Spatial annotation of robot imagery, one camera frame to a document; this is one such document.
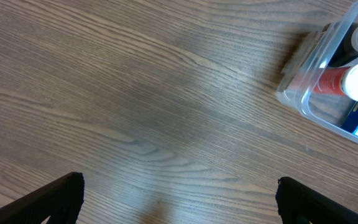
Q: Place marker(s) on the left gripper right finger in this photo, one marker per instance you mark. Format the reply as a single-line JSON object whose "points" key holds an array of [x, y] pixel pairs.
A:
{"points": [[298, 203]]}

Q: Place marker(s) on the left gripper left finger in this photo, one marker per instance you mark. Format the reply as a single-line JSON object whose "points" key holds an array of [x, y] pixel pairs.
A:
{"points": [[57, 202]]}

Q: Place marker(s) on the orange tube white cap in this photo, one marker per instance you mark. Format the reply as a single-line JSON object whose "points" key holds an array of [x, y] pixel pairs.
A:
{"points": [[339, 81]]}

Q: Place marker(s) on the black tube white cap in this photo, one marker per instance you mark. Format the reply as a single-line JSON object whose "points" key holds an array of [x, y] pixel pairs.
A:
{"points": [[347, 50]]}

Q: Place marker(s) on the clear plastic container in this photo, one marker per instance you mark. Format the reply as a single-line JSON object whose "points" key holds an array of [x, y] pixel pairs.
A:
{"points": [[303, 70]]}

